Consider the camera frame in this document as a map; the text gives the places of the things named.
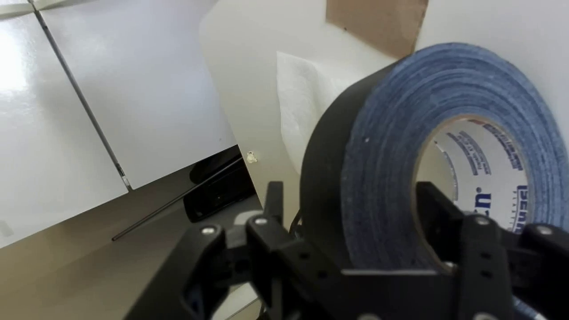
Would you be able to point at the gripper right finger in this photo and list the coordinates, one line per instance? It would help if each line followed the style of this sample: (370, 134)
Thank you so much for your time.
(484, 266)

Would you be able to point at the black device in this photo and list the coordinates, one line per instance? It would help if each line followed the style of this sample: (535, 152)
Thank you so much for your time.
(218, 195)

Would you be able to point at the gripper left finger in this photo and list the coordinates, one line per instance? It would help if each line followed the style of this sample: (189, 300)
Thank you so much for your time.
(209, 266)

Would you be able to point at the brown cardboard piece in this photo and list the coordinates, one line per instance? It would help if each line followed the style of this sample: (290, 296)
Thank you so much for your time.
(378, 22)

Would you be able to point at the white paper towel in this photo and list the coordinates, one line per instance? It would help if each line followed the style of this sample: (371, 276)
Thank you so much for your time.
(302, 111)

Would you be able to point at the small white scrap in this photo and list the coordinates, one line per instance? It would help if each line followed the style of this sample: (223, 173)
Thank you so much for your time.
(251, 157)

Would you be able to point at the black masking tape roll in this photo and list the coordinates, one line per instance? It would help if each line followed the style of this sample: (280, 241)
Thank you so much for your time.
(382, 155)

